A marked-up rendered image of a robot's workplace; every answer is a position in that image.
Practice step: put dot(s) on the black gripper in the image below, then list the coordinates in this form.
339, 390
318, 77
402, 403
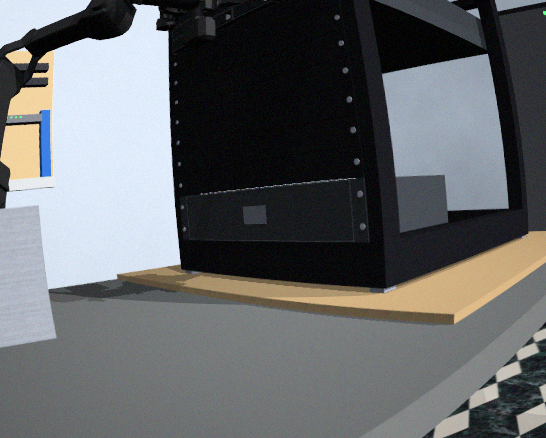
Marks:
199, 31

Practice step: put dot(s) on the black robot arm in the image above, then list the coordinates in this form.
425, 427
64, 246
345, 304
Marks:
101, 20

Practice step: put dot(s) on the black server rack frame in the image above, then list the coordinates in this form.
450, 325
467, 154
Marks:
303, 76

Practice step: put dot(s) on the tan flat board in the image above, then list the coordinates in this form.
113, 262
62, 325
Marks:
445, 296

